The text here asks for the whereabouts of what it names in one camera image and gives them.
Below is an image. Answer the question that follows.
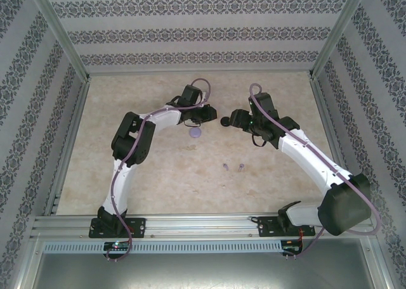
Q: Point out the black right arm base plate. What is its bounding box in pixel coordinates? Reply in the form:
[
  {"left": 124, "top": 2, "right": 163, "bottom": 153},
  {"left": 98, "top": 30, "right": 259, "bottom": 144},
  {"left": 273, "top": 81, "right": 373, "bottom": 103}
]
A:
[{"left": 257, "top": 215, "right": 317, "bottom": 238}]

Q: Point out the slotted grey cable duct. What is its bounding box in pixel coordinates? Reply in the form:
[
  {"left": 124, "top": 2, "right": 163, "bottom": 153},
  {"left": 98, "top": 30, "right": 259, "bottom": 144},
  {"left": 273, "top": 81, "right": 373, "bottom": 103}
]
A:
[{"left": 43, "top": 240, "right": 283, "bottom": 254}]

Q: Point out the aluminium frame post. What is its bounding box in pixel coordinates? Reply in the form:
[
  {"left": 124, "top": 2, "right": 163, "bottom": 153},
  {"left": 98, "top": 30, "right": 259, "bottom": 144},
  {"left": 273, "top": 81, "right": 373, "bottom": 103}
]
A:
[
  {"left": 309, "top": 0, "right": 370, "bottom": 80},
  {"left": 27, "top": 0, "right": 91, "bottom": 82}
]

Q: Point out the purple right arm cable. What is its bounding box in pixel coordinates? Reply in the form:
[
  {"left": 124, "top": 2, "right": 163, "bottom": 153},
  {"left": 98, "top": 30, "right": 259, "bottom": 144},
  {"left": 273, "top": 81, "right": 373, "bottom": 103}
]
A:
[{"left": 249, "top": 82, "right": 381, "bottom": 260}]

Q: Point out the aluminium mounting rail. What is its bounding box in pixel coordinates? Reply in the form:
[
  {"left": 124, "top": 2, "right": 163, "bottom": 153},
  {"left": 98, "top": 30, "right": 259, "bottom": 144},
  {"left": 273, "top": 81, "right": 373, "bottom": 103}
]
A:
[{"left": 30, "top": 213, "right": 375, "bottom": 239}]

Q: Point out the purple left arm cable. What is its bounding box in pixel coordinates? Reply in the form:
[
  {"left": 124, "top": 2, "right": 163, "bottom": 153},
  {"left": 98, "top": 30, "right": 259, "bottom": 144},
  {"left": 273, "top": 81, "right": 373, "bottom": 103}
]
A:
[{"left": 106, "top": 78, "right": 213, "bottom": 263}]

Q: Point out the aluminium table back rail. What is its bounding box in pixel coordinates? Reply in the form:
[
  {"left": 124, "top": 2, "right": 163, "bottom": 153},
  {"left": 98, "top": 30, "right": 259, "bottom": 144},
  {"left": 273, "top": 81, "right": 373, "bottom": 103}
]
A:
[{"left": 85, "top": 67, "right": 315, "bottom": 77}]

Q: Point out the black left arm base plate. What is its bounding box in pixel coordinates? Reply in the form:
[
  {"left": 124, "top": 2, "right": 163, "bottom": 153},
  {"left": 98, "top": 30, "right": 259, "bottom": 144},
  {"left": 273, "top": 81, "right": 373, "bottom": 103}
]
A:
[{"left": 88, "top": 217, "right": 147, "bottom": 239}]

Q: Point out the aluminium table side rail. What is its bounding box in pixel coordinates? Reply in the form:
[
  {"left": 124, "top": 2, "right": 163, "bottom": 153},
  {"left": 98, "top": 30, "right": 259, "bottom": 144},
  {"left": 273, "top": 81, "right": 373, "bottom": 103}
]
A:
[
  {"left": 307, "top": 73, "right": 361, "bottom": 213},
  {"left": 44, "top": 78, "right": 91, "bottom": 215}
]

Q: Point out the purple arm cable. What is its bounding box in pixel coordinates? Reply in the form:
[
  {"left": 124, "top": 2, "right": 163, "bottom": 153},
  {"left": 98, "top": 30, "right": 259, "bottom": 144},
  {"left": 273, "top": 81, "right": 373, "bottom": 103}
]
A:
[
  {"left": 249, "top": 82, "right": 381, "bottom": 260},
  {"left": 106, "top": 78, "right": 213, "bottom": 263}
]

